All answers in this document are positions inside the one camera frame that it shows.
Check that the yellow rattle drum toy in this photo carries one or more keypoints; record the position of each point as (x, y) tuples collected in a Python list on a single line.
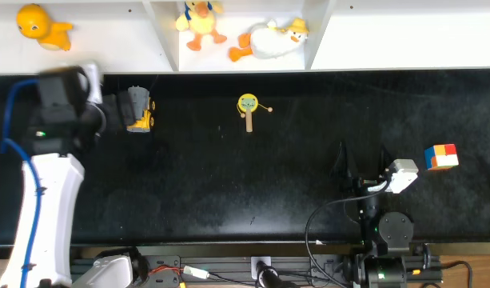
[(248, 104)]

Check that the white shelf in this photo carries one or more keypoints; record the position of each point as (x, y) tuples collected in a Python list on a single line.
[(268, 64)]

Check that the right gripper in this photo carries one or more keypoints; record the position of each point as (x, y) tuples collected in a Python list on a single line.
[(358, 185)]

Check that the white plush duck yellow hat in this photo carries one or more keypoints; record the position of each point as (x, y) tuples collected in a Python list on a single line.
[(268, 42)]

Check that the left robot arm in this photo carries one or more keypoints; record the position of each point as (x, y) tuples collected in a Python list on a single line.
[(52, 200)]

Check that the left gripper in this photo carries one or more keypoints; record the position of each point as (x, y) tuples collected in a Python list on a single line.
[(126, 109)]

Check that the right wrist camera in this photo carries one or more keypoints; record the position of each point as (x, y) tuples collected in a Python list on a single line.
[(402, 174)]

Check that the yellow rubber duck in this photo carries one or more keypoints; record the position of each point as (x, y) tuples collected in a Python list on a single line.
[(38, 26)]

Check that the mounting rail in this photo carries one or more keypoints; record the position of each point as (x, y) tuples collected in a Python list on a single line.
[(228, 266)]

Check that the grey and yellow toy truck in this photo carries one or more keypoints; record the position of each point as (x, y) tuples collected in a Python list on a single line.
[(142, 110)]

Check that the many-coloured puzzle cube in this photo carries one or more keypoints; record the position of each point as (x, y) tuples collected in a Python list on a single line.
[(442, 158)]

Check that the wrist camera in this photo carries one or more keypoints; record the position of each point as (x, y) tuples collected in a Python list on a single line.
[(402, 174), (93, 82)]

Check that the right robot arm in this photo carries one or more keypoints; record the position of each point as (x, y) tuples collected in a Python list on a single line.
[(394, 230)]

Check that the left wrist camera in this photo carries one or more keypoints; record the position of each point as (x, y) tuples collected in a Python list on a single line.
[(93, 82)]

